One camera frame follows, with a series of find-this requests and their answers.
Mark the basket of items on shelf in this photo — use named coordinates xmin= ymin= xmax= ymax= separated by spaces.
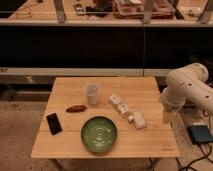
xmin=113 ymin=0 xmax=175 ymax=18

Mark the black smartphone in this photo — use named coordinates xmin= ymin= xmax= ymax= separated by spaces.
xmin=46 ymin=113 xmax=62 ymax=135

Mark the green ceramic bowl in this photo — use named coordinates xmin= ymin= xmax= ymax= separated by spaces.
xmin=81 ymin=116 xmax=117 ymax=154

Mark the brown sausage-shaped object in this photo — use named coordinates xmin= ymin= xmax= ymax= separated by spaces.
xmin=66 ymin=105 xmax=87 ymax=113

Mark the black cable on floor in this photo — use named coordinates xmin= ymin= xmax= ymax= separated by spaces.
xmin=175 ymin=142 xmax=213 ymax=171

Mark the black remote on shelf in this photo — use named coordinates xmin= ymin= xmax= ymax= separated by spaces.
xmin=73 ymin=4 xmax=85 ymax=16

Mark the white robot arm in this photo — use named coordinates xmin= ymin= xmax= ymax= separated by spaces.
xmin=160 ymin=63 xmax=213 ymax=123

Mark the white wrapped packet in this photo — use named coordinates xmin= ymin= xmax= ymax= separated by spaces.
xmin=127 ymin=111 xmax=147 ymax=129

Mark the white carton box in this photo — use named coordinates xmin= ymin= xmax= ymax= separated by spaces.
xmin=109 ymin=94 xmax=130 ymax=117

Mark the wooden table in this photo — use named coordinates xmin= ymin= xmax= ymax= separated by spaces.
xmin=31 ymin=77 xmax=179 ymax=159

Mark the black box on floor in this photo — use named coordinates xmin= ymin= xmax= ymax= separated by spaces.
xmin=187 ymin=125 xmax=213 ymax=144

